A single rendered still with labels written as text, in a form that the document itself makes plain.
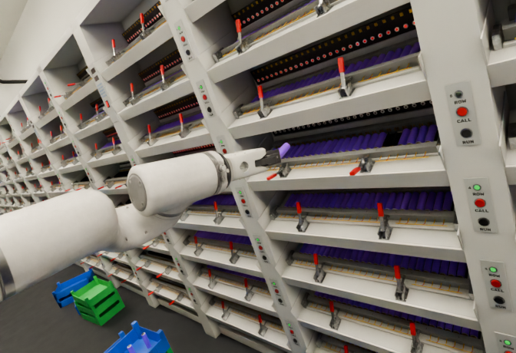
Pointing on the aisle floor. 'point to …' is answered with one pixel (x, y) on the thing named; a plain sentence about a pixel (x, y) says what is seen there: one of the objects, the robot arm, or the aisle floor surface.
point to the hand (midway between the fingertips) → (269, 157)
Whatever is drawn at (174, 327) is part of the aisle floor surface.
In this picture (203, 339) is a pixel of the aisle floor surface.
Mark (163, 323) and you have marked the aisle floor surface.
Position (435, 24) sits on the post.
